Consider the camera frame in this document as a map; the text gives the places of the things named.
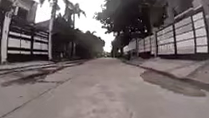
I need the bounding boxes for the dark leafy trees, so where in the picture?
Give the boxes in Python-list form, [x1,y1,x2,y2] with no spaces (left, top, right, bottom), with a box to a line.
[92,0,196,61]

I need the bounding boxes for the grey concrete road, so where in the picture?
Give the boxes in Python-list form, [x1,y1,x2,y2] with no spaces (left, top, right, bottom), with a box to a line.
[0,53,209,118]

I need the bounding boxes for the palm tree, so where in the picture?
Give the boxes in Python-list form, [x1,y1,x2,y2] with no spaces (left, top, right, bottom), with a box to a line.
[61,0,88,30]
[38,0,64,21]

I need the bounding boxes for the grey concrete kerb strip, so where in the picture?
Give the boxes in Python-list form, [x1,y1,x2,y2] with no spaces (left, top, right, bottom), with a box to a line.
[0,55,87,82]

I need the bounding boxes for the dark row of trees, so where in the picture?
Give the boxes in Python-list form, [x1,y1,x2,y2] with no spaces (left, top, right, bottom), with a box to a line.
[51,22,107,61]

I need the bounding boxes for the fence with white panels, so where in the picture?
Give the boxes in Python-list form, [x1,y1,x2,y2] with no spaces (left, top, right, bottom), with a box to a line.
[0,15,52,67]

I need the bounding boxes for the pale pole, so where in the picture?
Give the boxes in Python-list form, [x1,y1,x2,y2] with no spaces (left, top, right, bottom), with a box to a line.
[46,0,57,61]

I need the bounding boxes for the grey panelled fence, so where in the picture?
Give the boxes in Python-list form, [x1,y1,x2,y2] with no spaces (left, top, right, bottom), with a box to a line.
[122,0,209,62]

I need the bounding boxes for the pale concrete sidewalk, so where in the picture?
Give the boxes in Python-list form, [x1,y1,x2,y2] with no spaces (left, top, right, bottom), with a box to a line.
[120,55,209,87]

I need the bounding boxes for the pale building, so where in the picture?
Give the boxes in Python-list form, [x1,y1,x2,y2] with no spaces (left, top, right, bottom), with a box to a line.
[0,0,40,26]

